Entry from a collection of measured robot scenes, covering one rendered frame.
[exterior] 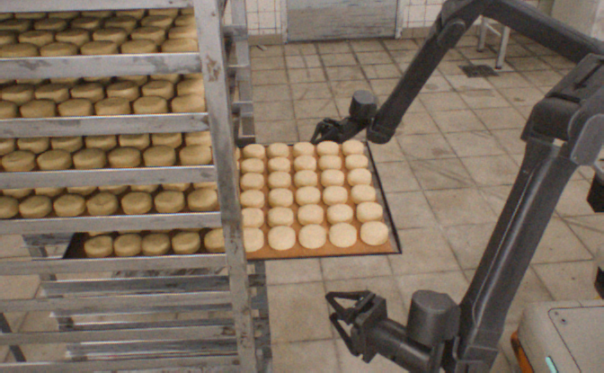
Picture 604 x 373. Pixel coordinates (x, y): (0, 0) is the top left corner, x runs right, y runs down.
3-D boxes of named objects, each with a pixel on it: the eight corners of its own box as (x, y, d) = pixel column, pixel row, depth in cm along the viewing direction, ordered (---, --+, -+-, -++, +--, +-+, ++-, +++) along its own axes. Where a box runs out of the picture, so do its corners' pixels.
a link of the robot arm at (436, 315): (488, 383, 77) (458, 346, 85) (505, 315, 73) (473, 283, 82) (413, 388, 74) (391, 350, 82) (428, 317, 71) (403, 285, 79)
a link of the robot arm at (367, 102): (385, 146, 142) (386, 124, 148) (396, 115, 134) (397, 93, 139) (341, 137, 142) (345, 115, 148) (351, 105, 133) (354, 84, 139)
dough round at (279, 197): (282, 191, 108) (282, 184, 107) (297, 202, 105) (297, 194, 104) (263, 200, 106) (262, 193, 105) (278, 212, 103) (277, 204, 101)
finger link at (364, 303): (318, 326, 89) (362, 353, 83) (312, 297, 85) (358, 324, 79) (342, 301, 93) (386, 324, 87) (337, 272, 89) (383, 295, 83)
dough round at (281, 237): (283, 254, 92) (282, 245, 91) (262, 243, 95) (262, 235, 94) (300, 240, 95) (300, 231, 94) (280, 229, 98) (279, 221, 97)
